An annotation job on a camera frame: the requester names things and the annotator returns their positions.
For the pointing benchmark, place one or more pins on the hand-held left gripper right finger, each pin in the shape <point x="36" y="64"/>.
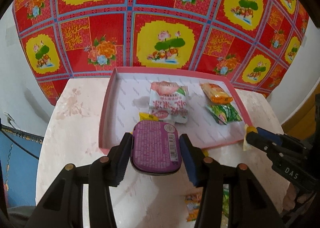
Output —
<point x="188" y="160"/>

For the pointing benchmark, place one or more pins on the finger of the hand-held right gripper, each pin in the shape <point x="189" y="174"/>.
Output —
<point x="270" y="135"/>
<point x="260" y="143"/>

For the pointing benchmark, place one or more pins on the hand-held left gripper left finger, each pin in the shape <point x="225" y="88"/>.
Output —
<point x="123" y="158"/>

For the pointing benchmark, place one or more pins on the purple tin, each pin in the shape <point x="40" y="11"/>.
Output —
<point x="155" y="148"/>

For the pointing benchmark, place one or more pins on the green pea packet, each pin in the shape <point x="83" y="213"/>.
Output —
<point x="227" y="110"/>
<point x="220" y="119"/>

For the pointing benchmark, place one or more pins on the orange label gummy packet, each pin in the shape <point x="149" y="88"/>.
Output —
<point x="192" y="208"/>

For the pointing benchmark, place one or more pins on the pink cardboard box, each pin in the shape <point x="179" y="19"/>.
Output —
<point x="120" y="108"/>

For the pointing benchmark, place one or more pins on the white pink jelly pouch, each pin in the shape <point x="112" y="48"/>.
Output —
<point x="167" y="103"/>

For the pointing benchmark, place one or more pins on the orange snack packet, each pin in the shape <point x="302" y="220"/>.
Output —
<point x="216" y="93"/>

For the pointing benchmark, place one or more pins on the person's right hand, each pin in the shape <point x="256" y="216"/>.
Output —
<point x="292" y="198"/>

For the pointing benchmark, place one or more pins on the wooden door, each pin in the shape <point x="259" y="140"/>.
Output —
<point x="300" y="115"/>

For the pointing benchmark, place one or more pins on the blue foam mat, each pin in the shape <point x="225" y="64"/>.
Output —
<point x="20" y="168"/>

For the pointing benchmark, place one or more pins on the person's grey pants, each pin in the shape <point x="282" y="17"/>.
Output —
<point x="21" y="218"/>

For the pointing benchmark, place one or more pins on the red floral printed cloth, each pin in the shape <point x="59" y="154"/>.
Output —
<point x="112" y="30"/>

